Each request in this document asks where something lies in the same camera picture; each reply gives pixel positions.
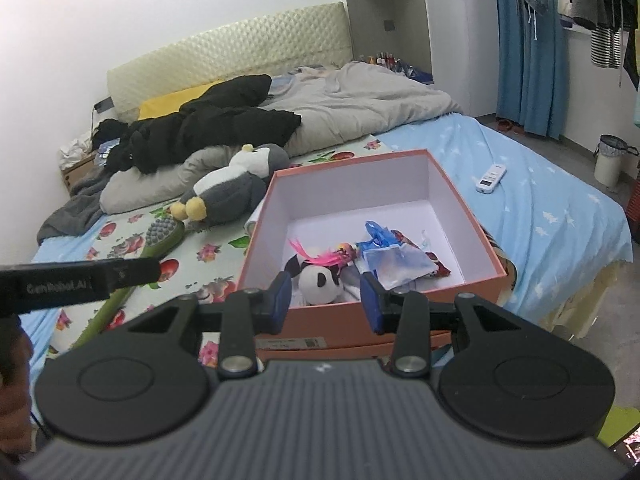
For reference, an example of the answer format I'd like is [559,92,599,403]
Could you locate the blue plastic snack bag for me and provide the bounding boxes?
[355,221,450,289]

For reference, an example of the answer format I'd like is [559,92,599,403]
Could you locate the cardboard box nightstand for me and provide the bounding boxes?
[61,152,101,194]

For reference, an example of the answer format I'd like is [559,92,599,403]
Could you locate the white mesh waste bin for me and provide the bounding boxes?
[593,133,639,188]

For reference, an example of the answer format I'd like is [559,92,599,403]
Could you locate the white crumpled cloth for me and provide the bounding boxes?
[58,132,93,171]

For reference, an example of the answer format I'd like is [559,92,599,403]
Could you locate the white spray can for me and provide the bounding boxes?
[244,202,264,236]

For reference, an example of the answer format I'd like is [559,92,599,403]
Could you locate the fruit print mat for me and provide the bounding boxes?
[46,136,392,366]

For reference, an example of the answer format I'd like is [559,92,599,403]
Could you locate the grey wardrobe cabinet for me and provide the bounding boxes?
[346,0,499,117]

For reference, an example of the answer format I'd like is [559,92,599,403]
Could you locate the dark grey blanket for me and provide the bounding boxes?
[36,167,112,245]

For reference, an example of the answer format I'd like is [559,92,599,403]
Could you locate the green massage hammer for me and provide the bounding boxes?
[74,217,186,347]

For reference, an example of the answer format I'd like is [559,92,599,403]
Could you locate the person's left hand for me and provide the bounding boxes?
[1,321,34,455]

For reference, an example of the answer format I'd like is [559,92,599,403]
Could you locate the white remote control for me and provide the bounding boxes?
[475,164,506,194]

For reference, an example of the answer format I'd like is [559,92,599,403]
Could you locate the small panda plush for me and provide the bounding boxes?
[285,266,345,306]

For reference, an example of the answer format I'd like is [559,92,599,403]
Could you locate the cream padded headboard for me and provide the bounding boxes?
[106,2,352,122]

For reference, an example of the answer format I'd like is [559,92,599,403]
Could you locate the orange cardboard storage box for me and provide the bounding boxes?
[239,150,512,361]

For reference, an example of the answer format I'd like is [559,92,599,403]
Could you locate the grey white penguin plush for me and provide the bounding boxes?
[169,143,291,228]

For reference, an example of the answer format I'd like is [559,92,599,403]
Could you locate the yellow pillow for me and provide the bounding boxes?
[138,79,221,120]

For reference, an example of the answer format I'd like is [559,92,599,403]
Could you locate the light blue bed sheet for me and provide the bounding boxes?
[22,114,634,367]

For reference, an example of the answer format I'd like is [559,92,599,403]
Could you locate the blue curtain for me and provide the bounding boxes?
[497,0,568,140]

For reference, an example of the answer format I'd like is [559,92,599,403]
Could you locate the black puffer jacket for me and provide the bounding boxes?
[93,74,302,174]

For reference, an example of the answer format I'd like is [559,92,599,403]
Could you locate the grey duvet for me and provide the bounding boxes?
[100,62,461,214]

